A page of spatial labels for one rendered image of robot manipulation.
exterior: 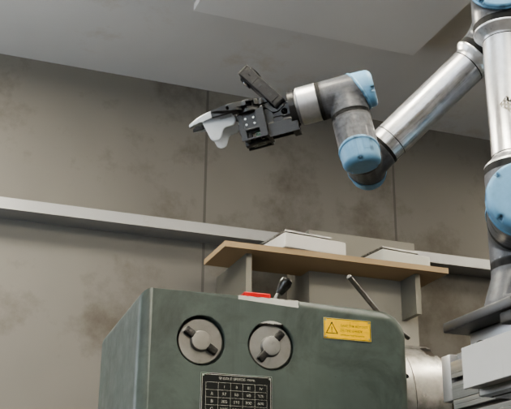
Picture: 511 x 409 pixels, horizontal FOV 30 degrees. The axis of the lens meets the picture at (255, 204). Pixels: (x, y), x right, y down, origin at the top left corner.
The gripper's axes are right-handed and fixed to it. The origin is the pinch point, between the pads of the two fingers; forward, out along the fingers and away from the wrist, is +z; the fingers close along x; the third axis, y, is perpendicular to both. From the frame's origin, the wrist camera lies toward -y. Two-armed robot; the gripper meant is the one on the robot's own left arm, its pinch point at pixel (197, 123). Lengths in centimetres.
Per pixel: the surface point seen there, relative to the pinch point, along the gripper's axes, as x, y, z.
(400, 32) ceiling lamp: 283, -122, -57
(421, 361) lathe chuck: 52, 52, -31
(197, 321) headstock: 14.3, 36.2, 10.9
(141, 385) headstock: 6, 47, 22
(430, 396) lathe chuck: 48, 60, -31
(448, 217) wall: 418, -51, -63
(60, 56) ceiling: 292, -165, 123
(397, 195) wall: 401, -68, -36
